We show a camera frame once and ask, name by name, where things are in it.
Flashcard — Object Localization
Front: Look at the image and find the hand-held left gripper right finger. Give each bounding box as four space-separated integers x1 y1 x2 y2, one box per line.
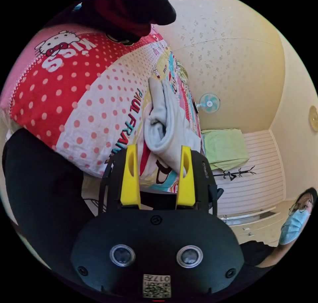
175 146 197 208

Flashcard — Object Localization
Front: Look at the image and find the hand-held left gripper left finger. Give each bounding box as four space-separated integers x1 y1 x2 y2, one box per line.
120 144 141 207

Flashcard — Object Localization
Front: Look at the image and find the beige long sleeve sweater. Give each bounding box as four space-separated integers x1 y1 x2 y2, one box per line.
143 77 202 179

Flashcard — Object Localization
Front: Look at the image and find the black coat rack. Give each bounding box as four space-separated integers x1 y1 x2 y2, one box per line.
213 165 257 182

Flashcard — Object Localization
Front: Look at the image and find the white cupboard with drawers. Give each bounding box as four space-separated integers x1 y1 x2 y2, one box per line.
218 206 288 247

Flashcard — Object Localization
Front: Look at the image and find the bed with printed sheet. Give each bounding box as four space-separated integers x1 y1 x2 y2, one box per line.
0 22 207 217

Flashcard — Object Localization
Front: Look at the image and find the person's body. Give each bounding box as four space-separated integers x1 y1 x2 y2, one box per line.
2 128 318 286

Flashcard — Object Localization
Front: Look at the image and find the wall fan with blue blades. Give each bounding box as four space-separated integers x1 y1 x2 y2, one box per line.
195 92 221 114

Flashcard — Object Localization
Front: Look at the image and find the round wall clock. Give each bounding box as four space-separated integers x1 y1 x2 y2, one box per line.
309 105 318 132

